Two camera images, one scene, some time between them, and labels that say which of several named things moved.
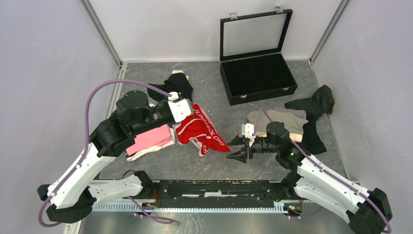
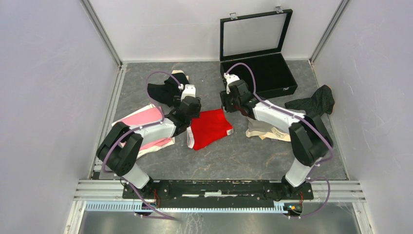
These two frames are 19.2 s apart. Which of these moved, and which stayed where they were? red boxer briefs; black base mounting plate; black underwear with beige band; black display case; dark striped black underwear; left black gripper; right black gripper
Moved: right black gripper; red boxer briefs; left black gripper
Stayed: black base mounting plate; dark striped black underwear; black underwear with beige band; black display case
